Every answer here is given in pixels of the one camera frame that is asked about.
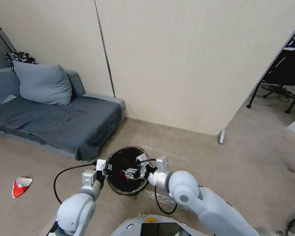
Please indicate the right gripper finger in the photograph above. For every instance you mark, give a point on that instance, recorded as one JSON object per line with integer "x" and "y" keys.
{"x": 131, "y": 170}
{"x": 130, "y": 176}

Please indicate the red garbage scrap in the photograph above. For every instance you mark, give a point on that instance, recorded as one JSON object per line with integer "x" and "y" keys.
{"x": 121, "y": 175}

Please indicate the black round trash bin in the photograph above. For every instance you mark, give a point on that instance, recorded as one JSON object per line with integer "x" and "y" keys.
{"x": 120, "y": 188}

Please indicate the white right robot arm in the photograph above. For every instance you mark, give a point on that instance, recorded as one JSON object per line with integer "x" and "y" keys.
{"x": 206, "y": 204}

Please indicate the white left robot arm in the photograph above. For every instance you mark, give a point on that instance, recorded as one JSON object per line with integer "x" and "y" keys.
{"x": 75, "y": 211}

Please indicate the red and white paper garbage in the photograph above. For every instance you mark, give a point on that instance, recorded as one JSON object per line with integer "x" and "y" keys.
{"x": 21, "y": 186}

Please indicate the clear plastic wrapper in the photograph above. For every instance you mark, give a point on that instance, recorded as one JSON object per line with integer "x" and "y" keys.
{"x": 166, "y": 200}

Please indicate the white robot front shell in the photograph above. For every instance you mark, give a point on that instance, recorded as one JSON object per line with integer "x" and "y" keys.
{"x": 150, "y": 226}

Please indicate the grey sofa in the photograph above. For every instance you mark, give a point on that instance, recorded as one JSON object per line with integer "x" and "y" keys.
{"x": 64, "y": 123}

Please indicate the blue-grey pillow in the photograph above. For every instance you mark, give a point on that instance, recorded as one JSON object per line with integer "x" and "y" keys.
{"x": 43, "y": 83}

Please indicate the small clear plastic scrap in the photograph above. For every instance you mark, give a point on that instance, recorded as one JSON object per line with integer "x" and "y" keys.
{"x": 9, "y": 99}

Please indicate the black and white patterned pillow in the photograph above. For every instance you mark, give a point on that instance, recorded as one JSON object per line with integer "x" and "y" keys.
{"x": 22, "y": 57}

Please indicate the black office chair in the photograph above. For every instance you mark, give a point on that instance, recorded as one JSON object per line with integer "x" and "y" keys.
{"x": 280, "y": 81}

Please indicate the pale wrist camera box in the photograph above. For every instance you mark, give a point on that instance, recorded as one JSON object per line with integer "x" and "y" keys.
{"x": 101, "y": 164}
{"x": 141, "y": 157}

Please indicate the grey metal wall end bracket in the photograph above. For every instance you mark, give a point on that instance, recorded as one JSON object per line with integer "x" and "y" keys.
{"x": 221, "y": 137}

